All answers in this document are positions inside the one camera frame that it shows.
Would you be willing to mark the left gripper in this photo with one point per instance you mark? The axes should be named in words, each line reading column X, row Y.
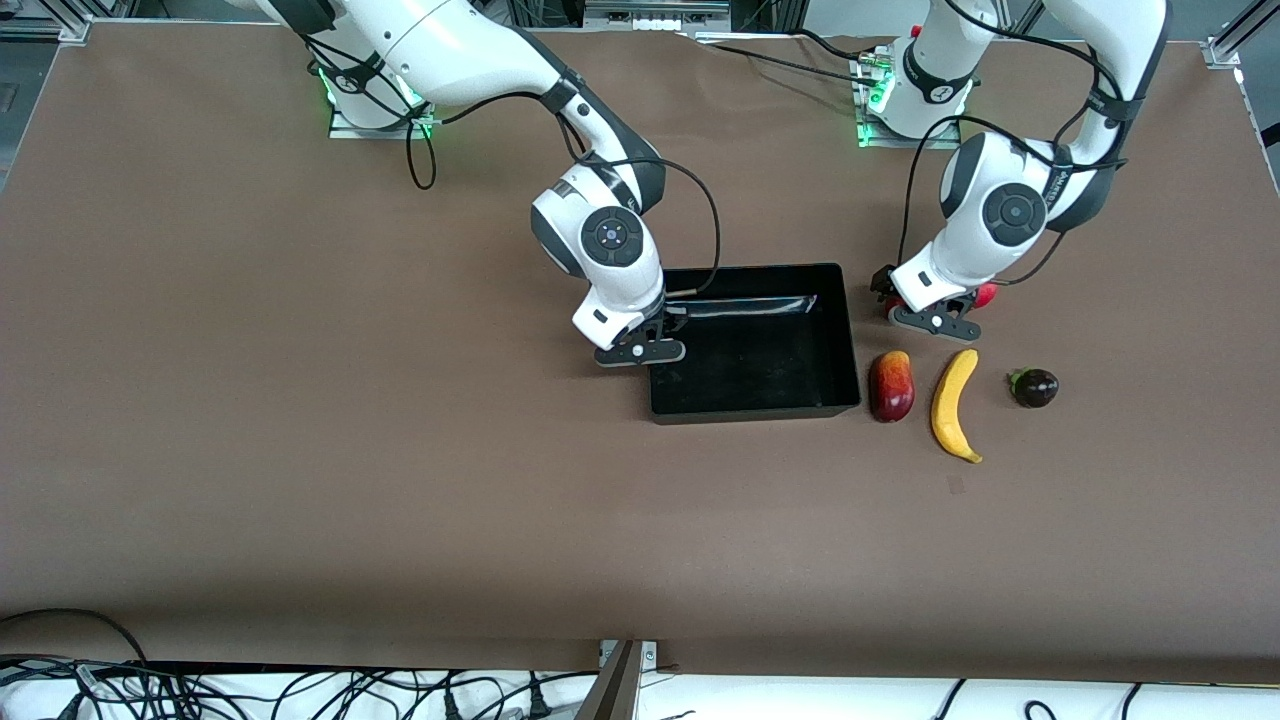
column 884, row 281

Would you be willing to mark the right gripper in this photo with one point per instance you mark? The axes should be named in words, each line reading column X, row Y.
column 668, row 322

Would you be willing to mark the red yellow apple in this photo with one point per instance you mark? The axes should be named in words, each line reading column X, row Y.
column 889, row 309

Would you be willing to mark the black plastic box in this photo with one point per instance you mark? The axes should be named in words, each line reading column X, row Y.
column 760, row 350

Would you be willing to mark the yellow banana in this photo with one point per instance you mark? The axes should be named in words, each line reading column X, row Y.
column 952, row 405

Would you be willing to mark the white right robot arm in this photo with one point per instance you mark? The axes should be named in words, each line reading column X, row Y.
column 450, row 40

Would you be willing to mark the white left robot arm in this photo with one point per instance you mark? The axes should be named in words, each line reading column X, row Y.
column 1010, row 215

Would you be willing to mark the red orange mango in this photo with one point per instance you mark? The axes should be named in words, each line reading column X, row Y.
column 892, row 388

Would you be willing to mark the red pomegranate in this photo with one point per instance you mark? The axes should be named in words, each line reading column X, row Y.
column 988, row 295

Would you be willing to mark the dark purple eggplant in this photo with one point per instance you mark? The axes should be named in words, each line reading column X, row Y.
column 1036, row 388

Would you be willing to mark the white power strip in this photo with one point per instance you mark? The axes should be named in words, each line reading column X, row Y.
column 655, row 15

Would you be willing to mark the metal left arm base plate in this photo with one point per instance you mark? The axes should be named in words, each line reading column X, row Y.
column 880, row 140

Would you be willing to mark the grey metal bracket beam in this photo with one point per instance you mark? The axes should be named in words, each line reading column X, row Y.
column 620, row 685

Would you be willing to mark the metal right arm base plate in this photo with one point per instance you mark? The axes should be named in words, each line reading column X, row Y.
column 345, row 130

